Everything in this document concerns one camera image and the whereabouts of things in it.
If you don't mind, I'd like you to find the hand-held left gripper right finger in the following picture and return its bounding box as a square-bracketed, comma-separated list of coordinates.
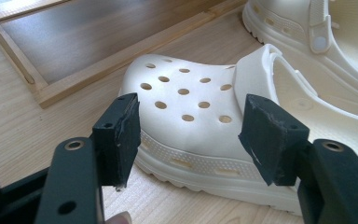
[238, 93, 358, 224]

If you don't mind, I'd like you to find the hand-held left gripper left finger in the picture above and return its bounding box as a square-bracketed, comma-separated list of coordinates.
[34, 91, 142, 224]

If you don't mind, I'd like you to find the white perforated clog shoe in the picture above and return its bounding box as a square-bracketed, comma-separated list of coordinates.
[117, 43, 358, 217]

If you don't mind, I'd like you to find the wooden frame with grey panel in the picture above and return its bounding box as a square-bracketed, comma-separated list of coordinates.
[0, 0, 248, 109]

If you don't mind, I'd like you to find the white clog shoe with strap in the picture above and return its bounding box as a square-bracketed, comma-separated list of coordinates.
[241, 0, 358, 119]

